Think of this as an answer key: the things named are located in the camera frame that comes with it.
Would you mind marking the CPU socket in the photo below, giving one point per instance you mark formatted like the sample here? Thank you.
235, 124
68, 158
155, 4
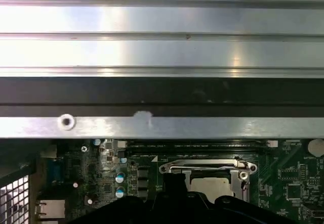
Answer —
164, 169

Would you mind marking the black RAM slot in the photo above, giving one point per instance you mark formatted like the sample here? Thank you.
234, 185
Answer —
202, 143
202, 150

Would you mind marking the silver coin battery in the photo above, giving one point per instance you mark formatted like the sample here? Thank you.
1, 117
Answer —
316, 146

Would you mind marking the black square chip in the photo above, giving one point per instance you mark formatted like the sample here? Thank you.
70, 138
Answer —
294, 192

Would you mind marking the silver network port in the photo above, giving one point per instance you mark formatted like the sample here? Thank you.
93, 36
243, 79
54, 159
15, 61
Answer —
51, 207

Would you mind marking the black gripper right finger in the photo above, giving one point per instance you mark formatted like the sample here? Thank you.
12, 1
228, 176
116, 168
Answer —
197, 208

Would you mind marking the blue port connector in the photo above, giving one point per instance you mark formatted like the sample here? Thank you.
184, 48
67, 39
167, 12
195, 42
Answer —
57, 171

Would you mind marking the grey port connector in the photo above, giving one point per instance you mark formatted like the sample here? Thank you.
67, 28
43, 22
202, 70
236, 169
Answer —
48, 151

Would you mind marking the metal socket cover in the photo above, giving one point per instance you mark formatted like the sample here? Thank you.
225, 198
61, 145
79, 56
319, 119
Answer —
237, 183

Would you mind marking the grey power choke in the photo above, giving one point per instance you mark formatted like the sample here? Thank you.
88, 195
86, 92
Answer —
143, 171
143, 193
143, 182

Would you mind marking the silver CPU plate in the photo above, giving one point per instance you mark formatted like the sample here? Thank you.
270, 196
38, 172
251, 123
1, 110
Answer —
210, 186

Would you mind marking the silver board screw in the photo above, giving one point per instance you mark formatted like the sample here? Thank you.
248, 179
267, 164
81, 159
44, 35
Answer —
84, 148

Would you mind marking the green motherboard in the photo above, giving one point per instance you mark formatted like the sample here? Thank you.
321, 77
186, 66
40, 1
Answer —
278, 178

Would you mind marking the black PC case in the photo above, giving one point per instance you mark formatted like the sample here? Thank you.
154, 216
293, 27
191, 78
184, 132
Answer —
162, 92

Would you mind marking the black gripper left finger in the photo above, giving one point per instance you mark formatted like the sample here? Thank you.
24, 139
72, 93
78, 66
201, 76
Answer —
141, 214

